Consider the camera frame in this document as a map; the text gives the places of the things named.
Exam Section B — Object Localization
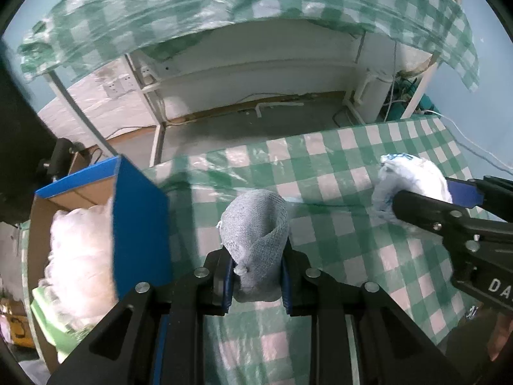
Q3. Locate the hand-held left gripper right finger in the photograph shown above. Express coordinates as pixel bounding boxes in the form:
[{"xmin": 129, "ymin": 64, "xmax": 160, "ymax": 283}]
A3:
[{"xmin": 280, "ymin": 249, "xmax": 484, "ymax": 385}]

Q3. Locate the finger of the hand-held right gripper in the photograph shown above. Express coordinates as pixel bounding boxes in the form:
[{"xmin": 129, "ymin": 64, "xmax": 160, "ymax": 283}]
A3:
[
  {"xmin": 444, "ymin": 175, "xmax": 513, "ymax": 224},
  {"xmin": 391, "ymin": 190, "xmax": 479, "ymax": 249}
]

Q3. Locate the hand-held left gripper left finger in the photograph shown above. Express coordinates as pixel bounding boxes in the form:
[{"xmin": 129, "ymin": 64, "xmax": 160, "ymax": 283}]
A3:
[{"xmin": 48, "ymin": 249, "xmax": 234, "ymax": 385}]

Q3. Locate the white patterned cloth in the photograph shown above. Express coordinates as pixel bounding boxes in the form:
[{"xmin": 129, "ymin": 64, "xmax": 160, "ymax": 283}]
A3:
[{"xmin": 371, "ymin": 152, "xmax": 454, "ymax": 226}]

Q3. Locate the grey knit sock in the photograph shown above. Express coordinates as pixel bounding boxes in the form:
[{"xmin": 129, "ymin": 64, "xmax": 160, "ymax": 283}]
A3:
[{"xmin": 217, "ymin": 190, "xmax": 290, "ymax": 303}]

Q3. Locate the cardboard box with blue rim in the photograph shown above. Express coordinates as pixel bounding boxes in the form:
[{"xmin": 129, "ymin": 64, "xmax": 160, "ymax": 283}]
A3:
[{"xmin": 30, "ymin": 156, "xmax": 172, "ymax": 374}]

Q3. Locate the white mesh bath pouf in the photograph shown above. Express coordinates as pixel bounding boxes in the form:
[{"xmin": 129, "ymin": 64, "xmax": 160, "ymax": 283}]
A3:
[{"xmin": 42, "ymin": 198, "xmax": 120, "ymax": 329}]

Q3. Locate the light green cloth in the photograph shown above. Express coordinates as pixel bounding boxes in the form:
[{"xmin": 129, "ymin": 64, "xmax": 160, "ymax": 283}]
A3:
[{"xmin": 30, "ymin": 285, "xmax": 94, "ymax": 365}]

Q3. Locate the person's right hand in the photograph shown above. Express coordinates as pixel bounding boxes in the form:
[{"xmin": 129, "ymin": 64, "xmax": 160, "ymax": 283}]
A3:
[{"xmin": 487, "ymin": 313, "xmax": 513, "ymax": 365}]

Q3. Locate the teal bag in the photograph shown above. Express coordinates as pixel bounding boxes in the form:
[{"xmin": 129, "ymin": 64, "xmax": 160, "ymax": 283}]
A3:
[{"xmin": 391, "ymin": 80, "xmax": 435, "ymax": 122}]

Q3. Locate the small wooden box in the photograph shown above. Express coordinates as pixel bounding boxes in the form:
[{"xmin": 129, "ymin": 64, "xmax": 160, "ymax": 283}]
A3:
[{"xmin": 68, "ymin": 146, "xmax": 105, "ymax": 178}]

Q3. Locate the black cylindrical device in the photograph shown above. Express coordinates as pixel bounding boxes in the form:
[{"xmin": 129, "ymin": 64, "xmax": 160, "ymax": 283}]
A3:
[{"xmin": 38, "ymin": 137, "xmax": 77, "ymax": 180}]

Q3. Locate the yellow box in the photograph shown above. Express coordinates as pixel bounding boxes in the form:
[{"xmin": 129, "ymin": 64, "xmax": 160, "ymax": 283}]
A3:
[{"xmin": 0, "ymin": 292, "xmax": 38, "ymax": 349}]

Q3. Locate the large black object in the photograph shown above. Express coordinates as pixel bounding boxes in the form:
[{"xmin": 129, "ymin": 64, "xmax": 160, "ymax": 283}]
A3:
[{"xmin": 0, "ymin": 38, "xmax": 55, "ymax": 223}]

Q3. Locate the white cable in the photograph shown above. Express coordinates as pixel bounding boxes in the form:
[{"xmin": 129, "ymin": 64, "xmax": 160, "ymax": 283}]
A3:
[{"xmin": 423, "ymin": 109, "xmax": 513, "ymax": 175}]

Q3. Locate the white wall socket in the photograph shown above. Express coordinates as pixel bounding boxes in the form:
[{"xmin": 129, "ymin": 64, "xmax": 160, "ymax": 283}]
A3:
[{"xmin": 102, "ymin": 74, "xmax": 136, "ymax": 98}]

